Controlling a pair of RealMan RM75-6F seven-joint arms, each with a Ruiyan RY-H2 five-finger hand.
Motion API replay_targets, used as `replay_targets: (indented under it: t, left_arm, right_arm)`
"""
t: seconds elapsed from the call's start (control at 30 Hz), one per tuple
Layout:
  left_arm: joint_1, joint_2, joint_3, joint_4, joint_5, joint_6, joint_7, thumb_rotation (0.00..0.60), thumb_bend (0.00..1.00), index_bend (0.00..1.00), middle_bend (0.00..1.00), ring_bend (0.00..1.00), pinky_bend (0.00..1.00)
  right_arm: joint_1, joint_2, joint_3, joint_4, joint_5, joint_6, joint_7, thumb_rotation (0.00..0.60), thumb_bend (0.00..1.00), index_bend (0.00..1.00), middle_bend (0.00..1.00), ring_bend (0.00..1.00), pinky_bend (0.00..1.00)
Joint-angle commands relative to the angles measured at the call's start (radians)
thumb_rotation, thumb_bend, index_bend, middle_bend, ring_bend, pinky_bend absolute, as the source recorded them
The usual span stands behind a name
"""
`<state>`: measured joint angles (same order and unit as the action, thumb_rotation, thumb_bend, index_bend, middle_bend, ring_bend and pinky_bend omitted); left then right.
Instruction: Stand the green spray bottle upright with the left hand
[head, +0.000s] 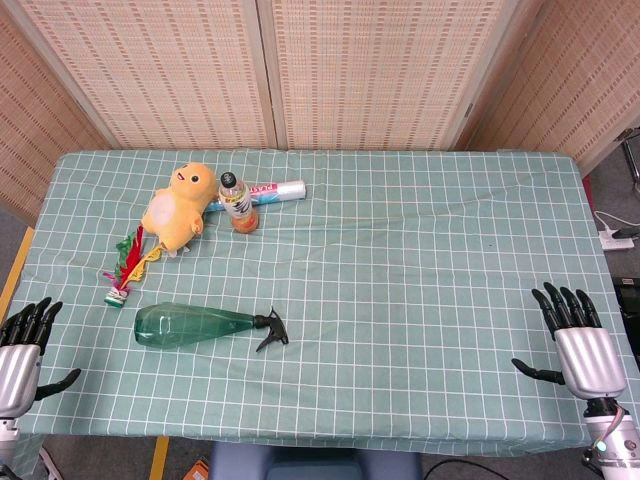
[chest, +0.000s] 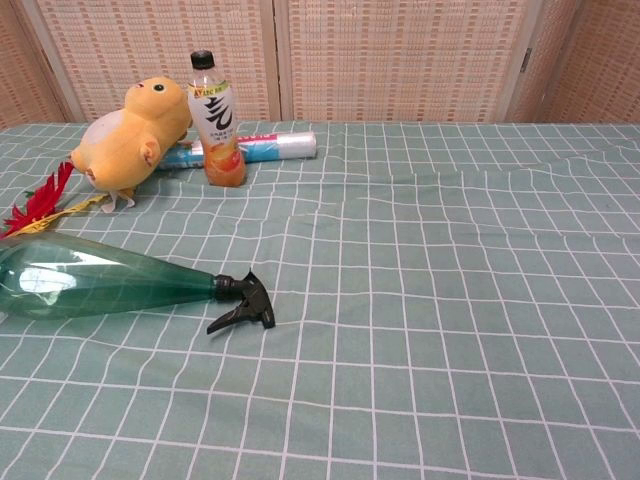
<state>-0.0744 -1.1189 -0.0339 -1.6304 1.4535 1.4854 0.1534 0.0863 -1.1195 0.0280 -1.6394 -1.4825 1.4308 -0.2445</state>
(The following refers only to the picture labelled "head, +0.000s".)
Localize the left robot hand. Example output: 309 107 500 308
0 297 82 420

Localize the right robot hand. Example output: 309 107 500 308
510 282 628 400

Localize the green spray bottle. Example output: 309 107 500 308
133 302 290 354

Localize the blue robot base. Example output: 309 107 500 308
209 442 424 480

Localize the orange drink bottle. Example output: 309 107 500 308
218 171 260 235

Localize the black box device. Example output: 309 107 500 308
613 275 640 321

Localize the white power strip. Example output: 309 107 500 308
599 230 634 250

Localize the colourful feather shuttlecock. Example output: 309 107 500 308
103 224 164 307

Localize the green checked tablecloth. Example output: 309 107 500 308
9 148 632 459

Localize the metal stand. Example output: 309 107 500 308
617 127 640 194

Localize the orange box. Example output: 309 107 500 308
185 455 212 480

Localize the yellow plush toy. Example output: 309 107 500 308
139 162 220 256

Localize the plastic bag roll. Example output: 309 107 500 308
204 179 307 212

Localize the bamboo folding screen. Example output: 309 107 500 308
0 0 640 226

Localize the white power cable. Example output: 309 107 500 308
593 209 640 234

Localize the black floor cable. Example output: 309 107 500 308
424 458 501 480

